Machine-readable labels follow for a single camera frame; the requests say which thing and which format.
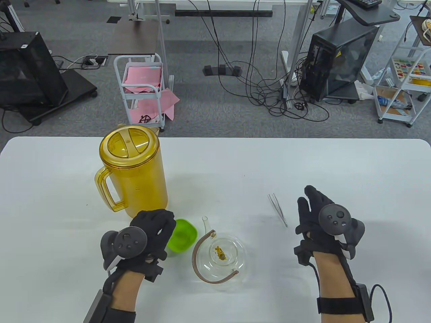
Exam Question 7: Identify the person's right hand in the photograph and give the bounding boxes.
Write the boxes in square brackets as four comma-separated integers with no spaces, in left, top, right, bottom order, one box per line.
[296,185,348,259]

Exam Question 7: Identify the person's left hand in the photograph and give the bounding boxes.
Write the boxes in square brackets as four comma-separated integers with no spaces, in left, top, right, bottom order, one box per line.
[116,209,176,270]

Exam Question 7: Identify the green plastic bowl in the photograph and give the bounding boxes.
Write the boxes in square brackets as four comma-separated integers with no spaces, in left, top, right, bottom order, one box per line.
[167,219,198,253]

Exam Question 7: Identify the metal tweezers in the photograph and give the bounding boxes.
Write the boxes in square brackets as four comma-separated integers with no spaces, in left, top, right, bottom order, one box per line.
[268,193,288,227]

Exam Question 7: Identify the yellow plastic pitcher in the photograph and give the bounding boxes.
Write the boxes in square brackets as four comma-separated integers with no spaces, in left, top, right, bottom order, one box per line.
[94,124,168,220]

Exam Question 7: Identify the glass teapot with brown handle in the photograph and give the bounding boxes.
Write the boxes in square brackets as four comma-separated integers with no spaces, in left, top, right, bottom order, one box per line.
[192,216,248,285]

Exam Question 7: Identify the glass infuser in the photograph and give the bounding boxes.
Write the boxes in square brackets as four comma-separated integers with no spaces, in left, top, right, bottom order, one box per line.
[209,237,240,268]

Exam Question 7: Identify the person's right forearm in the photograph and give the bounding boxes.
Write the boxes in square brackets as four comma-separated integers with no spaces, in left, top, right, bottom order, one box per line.
[312,251,357,323]

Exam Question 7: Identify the left forearm sensor box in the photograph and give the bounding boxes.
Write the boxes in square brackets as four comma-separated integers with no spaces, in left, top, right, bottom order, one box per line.
[83,289,114,323]

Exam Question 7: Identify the person's left forearm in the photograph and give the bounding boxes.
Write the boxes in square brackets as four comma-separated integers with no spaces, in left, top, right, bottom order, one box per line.
[107,269,146,312]

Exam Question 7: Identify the right forearm sensor box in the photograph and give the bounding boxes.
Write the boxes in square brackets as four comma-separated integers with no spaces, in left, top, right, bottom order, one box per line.
[353,283,375,322]

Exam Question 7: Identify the dark grey right hand controller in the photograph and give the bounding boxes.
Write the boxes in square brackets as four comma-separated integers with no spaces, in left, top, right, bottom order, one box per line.
[318,204,366,259]

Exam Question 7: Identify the dark grey hand controller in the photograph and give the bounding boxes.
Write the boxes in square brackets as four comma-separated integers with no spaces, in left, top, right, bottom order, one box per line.
[318,204,366,259]
[100,226,147,271]

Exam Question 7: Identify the dark grey left hand controller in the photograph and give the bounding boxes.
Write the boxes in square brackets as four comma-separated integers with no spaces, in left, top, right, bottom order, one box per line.
[100,226,147,271]

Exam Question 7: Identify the loose pink sheet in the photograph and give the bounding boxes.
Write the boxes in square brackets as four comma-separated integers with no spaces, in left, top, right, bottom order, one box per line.
[130,88,180,122]

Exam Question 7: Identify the white rolling cart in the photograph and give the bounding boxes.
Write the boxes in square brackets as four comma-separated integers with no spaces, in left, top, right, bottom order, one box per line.
[113,53,166,132]

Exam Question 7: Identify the white shelf cart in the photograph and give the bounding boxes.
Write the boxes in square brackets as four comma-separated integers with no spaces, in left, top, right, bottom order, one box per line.
[373,32,431,128]

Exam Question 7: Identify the cardboard tray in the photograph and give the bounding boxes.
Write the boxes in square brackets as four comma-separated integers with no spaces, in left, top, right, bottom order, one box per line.
[375,86,417,116]

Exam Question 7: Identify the stack of pink sheets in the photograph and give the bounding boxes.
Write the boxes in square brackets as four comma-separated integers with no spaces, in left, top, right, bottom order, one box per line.
[122,65,162,95]

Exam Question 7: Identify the black glass-sided computer tower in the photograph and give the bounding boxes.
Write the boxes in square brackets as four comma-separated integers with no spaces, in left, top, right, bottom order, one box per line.
[299,24,380,102]

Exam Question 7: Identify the black rolling platform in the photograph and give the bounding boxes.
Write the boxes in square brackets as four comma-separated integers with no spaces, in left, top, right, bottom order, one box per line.
[0,69,98,125]

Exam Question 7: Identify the black foot base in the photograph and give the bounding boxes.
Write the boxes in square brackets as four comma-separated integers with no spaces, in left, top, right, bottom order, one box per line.
[203,65,242,76]

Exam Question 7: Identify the colourful puzzle board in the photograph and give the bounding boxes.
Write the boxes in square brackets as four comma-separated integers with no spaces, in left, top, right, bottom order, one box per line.
[392,58,431,80]

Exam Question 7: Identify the grey desk leg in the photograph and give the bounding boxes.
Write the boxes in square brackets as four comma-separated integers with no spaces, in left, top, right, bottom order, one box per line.
[282,0,317,109]

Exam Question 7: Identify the dark brown side table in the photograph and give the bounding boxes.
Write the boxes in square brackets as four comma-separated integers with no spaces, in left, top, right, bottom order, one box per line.
[108,20,159,56]

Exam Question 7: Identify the grey metal pole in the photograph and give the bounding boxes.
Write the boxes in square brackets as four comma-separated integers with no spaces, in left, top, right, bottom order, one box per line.
[153,0,173,91]

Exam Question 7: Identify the black mesh computer case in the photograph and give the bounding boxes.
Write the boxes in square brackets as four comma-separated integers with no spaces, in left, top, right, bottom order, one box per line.
[0,32,68,107]

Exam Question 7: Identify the black desk top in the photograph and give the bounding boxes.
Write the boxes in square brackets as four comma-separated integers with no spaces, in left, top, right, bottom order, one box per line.
[337,0,401,26]

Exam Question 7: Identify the black keyboard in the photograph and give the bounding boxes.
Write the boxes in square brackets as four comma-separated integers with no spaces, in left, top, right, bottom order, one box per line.
[352,0,383,9]

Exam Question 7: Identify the black floor beam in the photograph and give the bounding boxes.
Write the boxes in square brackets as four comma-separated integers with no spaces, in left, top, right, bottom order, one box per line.
[175,9,273,17]

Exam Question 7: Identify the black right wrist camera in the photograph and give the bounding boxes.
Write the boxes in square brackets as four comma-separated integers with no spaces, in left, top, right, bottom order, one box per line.
[294,241,315,266]

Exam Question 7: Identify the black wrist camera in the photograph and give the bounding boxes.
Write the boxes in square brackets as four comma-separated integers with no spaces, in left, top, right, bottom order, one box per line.
[294,241,315,266]
[144,259,164,282]

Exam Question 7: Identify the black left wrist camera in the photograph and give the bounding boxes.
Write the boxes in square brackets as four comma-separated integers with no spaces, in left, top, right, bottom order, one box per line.
[144,259,164,282]

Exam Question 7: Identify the black right forearm strap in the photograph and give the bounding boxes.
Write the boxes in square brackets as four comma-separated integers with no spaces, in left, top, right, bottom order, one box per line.
[317,295,365,316]

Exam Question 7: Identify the black forearm strap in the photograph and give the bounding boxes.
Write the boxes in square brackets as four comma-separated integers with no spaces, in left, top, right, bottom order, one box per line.
[317,295,365,316]
[93,309,137,323]

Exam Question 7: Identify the black left forearm strap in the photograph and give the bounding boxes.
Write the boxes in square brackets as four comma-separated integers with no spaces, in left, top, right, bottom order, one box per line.
[93,309,137,323]

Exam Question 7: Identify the black glove cable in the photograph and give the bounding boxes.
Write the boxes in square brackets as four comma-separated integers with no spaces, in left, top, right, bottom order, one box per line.
[369,284,393,323]

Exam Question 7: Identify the bundle of black cables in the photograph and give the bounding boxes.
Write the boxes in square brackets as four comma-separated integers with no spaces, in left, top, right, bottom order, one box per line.
[187,0,330,122]

